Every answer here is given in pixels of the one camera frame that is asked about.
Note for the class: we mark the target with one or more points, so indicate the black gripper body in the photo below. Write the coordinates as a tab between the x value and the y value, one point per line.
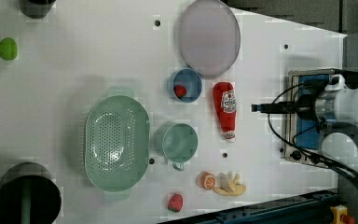
302	100

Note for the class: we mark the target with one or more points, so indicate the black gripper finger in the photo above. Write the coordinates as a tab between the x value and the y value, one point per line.
269	108

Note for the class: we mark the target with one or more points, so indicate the red plush ketchup bottle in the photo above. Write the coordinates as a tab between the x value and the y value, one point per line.
225	105

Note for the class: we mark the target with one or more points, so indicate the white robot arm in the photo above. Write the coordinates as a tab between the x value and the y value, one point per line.
352	109

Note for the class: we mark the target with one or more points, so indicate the green perforated strainer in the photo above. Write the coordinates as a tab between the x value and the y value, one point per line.
116	151

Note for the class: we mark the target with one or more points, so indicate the metal induction stove blue top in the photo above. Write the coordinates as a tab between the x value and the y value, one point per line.
304	147

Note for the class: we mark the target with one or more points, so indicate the plush peeled banana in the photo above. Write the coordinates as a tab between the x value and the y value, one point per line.
229	185

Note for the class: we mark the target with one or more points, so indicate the blue bowl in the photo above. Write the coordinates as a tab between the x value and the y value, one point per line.
188	78

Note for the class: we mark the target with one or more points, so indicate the grey oval plate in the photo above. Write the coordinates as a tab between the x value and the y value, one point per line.
209	37

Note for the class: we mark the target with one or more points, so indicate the small red plush strawberry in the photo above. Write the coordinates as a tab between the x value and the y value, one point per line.
180	91

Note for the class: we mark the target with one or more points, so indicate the plush orange slice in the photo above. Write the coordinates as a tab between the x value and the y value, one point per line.
207	181

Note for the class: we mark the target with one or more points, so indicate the green metal mug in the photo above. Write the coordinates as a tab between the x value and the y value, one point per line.
179	144

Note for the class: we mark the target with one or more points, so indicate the black cylinder cup upper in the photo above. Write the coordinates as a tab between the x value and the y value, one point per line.
36	9

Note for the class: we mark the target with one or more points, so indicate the black cup with green utensil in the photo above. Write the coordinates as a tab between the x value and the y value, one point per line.
46	197

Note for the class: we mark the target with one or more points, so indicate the green plush lime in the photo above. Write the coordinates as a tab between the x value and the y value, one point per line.
8	49

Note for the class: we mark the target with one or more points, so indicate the green utensil handle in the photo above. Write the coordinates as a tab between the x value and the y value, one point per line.
26	202

